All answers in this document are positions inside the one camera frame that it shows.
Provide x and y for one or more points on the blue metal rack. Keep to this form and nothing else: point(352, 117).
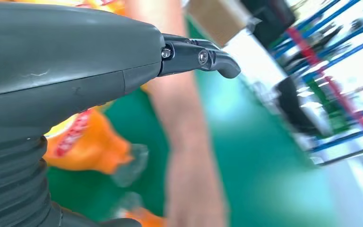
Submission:
point(338, 58)

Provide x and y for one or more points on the orange detergent bottle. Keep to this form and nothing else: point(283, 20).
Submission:
point(100, 150)
point(147, 221)
point(112, 4)

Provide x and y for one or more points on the brown cardboard box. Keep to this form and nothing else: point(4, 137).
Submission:
point(219, 18)

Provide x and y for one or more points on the black bag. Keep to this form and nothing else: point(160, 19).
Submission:
point(294, 106)

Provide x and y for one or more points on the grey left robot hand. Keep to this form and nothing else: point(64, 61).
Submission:
point(59, 56)

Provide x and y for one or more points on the green crate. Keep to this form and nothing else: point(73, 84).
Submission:
point(331, 116)

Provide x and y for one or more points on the black device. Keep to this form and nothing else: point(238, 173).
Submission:
point(272, 22)

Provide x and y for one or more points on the person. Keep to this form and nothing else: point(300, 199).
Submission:
point(184, 125)

